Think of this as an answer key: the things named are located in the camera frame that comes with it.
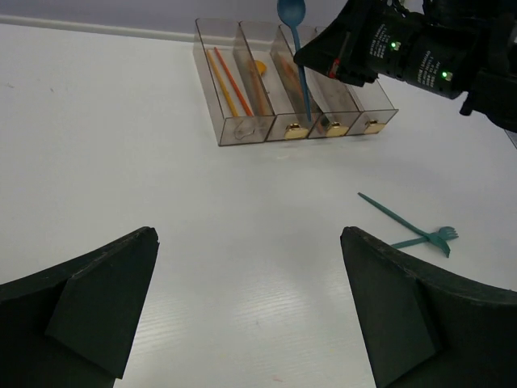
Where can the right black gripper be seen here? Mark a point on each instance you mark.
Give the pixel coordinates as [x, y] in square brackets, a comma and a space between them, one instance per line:
[342, 50]

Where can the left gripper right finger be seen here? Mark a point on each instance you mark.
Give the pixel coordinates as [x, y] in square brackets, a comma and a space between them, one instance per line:
[427, 327]

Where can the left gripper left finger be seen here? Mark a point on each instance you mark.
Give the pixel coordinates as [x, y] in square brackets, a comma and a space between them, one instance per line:
[73, 324]

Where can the orange chopstick short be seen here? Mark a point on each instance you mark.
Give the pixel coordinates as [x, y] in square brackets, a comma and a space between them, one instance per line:
[290, 78]

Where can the blue spoon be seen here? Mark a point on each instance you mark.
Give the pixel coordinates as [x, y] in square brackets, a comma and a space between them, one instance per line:
[292, 14]

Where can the yellow orange spoon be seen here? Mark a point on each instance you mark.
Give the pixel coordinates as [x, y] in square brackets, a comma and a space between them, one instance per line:
[259, 99]

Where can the teal fork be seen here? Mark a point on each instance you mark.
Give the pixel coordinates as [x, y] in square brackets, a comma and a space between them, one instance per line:
[434, 239]
[447, 233]

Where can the orange chopstick long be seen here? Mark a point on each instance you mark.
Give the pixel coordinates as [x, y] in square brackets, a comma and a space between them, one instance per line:
[232, 81]

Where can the yellow orange chopstick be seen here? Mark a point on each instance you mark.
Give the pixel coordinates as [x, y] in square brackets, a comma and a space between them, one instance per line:
[222, 86]

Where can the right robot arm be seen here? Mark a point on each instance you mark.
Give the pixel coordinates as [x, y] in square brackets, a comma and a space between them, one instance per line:
[450, 48]

